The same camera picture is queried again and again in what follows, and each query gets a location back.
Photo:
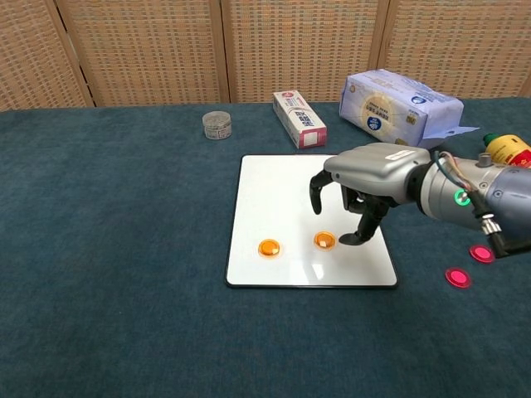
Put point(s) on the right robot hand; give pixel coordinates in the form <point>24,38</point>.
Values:
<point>373,166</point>

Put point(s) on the orange disc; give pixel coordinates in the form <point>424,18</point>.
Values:
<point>269,248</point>
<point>324,240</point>

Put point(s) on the pink disc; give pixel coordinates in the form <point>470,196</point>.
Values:
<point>458,277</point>
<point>480,253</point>

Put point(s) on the white rectangular magnetic board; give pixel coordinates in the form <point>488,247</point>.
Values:
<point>269,199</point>

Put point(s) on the pale blue tissue pack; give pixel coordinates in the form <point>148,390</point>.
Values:
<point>394,99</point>

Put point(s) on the white red toothpaste box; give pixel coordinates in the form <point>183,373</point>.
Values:
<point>296,118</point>

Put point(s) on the yellow mustard squeeze bottle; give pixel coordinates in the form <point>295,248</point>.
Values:
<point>508,149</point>

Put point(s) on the small clear round jar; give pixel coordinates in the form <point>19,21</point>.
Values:
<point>217,125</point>

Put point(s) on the woven bamboo folding screen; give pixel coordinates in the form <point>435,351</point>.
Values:
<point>145,49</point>

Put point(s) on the teal table cloth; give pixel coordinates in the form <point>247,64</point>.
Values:
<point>103,248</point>

